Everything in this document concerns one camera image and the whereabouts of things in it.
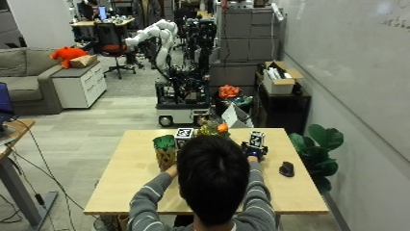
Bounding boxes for person's right hand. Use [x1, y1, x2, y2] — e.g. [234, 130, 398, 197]
[240, 141, 270, 162]

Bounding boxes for person's left hand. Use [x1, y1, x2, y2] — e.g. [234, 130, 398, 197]
[174, 140, 192, 167]

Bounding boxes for white marker cube right glove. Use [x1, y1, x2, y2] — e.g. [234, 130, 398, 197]
[249, 130, 266, 149]

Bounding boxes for white marker cube glove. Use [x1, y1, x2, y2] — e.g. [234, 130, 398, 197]
[173, 127, 196, 142]
[249, 130, 266, 149]

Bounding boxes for orange and green flower bunch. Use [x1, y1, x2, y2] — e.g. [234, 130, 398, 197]
[194, 117, 233, 141]

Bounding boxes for black computer mouse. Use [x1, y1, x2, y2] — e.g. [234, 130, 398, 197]
[278, 161, 295, 178]

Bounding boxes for white marker cube left glove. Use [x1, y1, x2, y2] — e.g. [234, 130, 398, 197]
[173, 127, 196, 142]

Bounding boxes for black low cabinet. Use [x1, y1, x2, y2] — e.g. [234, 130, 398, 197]
[254, 70, 313, 136]

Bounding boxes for green leafy potted plant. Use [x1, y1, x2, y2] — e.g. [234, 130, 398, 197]
[289, 123, 346, 194]

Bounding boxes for orange crumpled cloth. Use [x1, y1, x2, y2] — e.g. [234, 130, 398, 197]
[218, 84, 244, 100]

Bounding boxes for black wheeled robot cart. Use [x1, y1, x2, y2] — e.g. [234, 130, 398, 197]
[153, 18, 218, 127]

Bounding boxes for open cardboard box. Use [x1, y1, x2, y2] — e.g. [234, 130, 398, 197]
[260, 61, 305, 96]

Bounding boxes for the person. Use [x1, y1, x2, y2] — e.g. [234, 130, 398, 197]
[126, 134, 279, 231]

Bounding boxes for grey metal filing cabinets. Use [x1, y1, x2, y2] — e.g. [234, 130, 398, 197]
[217, 7, 285, 64]

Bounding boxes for white drawer cabinet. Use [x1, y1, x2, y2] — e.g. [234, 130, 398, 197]
[51, 61, 108, 110]

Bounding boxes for black and red office chair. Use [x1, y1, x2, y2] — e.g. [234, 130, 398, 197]
[93, 22, 138, 80]

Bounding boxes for brown paper bag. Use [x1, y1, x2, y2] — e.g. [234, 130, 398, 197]
[69, 54, 100, 69]

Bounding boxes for orange plush toy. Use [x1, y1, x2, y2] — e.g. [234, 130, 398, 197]
[51, 46, 89, 69]

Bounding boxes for wooden office desk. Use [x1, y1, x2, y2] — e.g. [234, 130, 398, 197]
[69, 16, 136, 42]

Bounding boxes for lit computer monitor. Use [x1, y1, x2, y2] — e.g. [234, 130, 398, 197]
[96, 5, 109, 21]

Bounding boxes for wooden side desk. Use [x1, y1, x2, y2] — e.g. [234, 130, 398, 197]
[0, 118, 59, 228]

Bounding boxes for grey sofa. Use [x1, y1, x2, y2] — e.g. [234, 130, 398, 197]
[0, 47, 65, 116]

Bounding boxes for blue laptop screen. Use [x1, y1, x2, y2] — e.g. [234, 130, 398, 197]
[0, 82, 17, 124]

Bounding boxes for wall whiteboard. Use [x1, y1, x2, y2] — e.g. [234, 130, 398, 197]
[279, 0, 410, 163]

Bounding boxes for black floor cable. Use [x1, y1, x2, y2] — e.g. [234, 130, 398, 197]
[0, 118, 100, 231]

